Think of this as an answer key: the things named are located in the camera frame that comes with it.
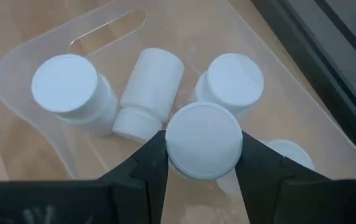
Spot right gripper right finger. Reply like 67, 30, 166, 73
235, 131, 331, 224

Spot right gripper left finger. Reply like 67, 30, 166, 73
98, 130, 169, 224

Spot white plastic pill bottle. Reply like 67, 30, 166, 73
164, 101, 244, 197
192, 52, 265, 121
260, 139, 316, 172
30, 54, 119, 134
111, 47, 185, 144

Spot clear plastic basket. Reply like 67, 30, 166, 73
0, 0, 356, 224

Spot black table frame rail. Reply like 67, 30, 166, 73
251, 0, 356, 169

